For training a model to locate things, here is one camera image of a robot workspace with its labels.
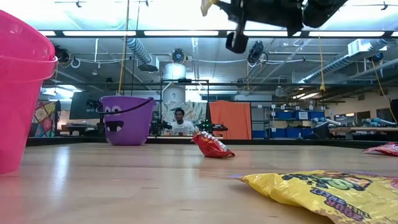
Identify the red Skittles candy pack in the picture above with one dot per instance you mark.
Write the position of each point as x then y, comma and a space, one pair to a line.
384, 148
211, 147

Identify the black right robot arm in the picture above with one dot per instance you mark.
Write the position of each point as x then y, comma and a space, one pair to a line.
323, 11

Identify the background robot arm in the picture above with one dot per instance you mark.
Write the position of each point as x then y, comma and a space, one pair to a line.
214, 126
158, 126

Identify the purple halloween bucket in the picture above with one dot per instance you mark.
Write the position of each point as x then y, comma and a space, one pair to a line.
127, 127

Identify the pink halloween bucket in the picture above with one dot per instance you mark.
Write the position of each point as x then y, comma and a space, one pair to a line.
18, 109

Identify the black overhead light beam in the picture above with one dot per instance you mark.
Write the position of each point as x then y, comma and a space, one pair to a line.
186, 33

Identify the white cylinder tank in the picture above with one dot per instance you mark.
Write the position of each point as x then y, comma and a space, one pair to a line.
174, 71

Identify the white ceiling unit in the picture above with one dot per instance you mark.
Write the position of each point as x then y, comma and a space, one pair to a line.
362, 46

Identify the orange partition panel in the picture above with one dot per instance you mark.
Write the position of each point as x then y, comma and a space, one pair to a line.
231, 119

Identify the shelf with blue bins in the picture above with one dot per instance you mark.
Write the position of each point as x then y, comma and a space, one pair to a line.
295, 124

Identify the person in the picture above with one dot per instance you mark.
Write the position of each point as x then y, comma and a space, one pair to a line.
181, 124

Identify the wooden work table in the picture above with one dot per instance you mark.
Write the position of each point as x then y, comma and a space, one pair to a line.
360, 129

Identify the black monitor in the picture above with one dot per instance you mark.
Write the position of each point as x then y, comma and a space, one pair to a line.
82, 107

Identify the colourful mural panel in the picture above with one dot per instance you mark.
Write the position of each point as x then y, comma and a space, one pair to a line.
43, 119

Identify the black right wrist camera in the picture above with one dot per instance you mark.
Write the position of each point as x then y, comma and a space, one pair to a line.
237, 42

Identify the long silver ceiling duct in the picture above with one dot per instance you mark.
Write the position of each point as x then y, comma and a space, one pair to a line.
335, 65

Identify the silver flexible duct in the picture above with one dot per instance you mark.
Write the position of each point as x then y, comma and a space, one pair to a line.
138, 49

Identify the black aluminium table frame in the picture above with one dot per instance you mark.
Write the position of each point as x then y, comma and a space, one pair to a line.
77, 141

